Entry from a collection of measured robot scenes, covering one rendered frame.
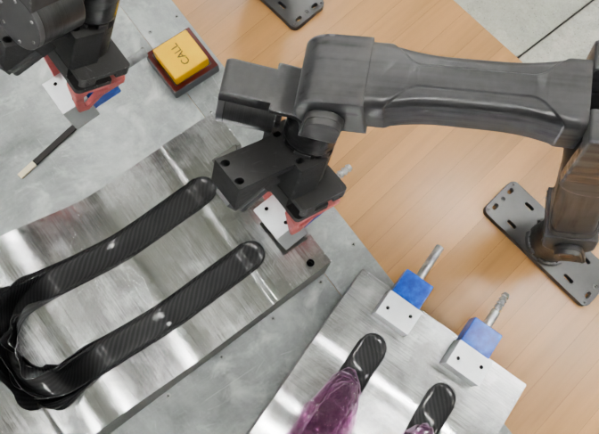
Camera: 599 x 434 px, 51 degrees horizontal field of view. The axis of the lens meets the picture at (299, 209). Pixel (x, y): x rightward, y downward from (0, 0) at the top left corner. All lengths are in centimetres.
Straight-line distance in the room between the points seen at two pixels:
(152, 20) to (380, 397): 66
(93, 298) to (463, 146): 58
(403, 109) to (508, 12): 160
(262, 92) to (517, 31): 157
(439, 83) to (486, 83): 4
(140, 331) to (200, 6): 53
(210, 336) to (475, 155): 48
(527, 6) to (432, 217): 131
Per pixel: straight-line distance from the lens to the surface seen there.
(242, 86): 60
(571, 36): 217
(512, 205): 99
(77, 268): 83
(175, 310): 83
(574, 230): 83
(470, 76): 55
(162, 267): 83
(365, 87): 54
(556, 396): 98
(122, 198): 86
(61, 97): 85
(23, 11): 66
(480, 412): 88
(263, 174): 63
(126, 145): 98
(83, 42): 73
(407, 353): 86
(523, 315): 97
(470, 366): 85
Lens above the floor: 169
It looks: 75 degrees down
